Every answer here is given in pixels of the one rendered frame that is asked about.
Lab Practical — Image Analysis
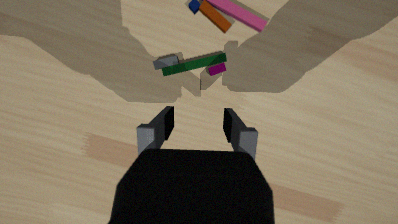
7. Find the pink rod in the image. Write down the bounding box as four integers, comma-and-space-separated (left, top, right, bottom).
206, 0, 267, 32

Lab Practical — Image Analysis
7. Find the small blue cube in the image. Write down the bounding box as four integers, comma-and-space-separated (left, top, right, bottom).
188, 0, 201, 15

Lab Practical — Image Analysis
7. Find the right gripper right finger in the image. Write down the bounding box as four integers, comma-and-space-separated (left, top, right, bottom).
223, 108, 258, 161

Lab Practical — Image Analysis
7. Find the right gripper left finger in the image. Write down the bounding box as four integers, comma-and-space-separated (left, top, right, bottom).
136, 106, 174, 156

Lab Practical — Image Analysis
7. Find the dark green rod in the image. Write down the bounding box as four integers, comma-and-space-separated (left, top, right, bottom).
161, 53, 227, 76

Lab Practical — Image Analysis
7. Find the small magenta block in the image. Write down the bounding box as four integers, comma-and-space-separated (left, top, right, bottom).
208, 63, 226, 76

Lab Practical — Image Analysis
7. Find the orange rod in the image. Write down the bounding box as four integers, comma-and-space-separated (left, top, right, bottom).
199, 0, 232, 33

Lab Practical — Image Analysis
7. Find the grey rectangular block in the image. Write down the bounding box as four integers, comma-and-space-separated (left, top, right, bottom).
153, 55, 179, 70

